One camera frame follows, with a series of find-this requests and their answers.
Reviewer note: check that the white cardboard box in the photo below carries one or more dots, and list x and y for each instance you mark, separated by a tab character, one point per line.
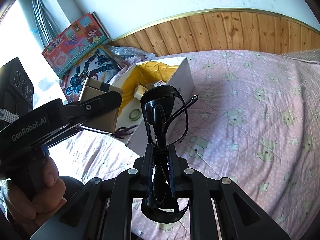
173	71

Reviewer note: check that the person's left hand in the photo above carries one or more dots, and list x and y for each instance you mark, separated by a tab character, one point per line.
31	214

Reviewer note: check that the red girl toy box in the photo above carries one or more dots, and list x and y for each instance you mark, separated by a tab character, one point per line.
71	45

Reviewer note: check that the green tape roll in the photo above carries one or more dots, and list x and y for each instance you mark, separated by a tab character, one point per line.
135	114

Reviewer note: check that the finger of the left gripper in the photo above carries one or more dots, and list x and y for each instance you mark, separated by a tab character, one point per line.
94	107

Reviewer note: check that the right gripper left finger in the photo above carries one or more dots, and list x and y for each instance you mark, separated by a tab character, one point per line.
101	209

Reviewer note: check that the purple silver action figure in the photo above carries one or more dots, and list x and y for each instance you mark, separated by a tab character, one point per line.
121	132

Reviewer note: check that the black glasses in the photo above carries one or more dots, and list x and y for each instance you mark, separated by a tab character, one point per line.
162	173

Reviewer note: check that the pink bear quilt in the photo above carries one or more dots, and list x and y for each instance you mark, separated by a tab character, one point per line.
257	122

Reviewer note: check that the cream tissue pack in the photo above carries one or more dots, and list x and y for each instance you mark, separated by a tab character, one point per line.
140	90

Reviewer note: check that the red white staples box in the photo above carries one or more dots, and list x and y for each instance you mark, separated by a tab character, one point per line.
159	83

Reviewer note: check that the robot shield toy box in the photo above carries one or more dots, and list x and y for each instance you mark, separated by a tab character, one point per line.
97	64

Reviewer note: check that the gold square tin box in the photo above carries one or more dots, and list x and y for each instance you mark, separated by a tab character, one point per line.
105	123

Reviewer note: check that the clear plastic bag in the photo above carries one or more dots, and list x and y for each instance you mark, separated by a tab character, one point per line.
122	54

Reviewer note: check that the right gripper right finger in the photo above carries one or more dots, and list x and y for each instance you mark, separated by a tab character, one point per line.
219	209

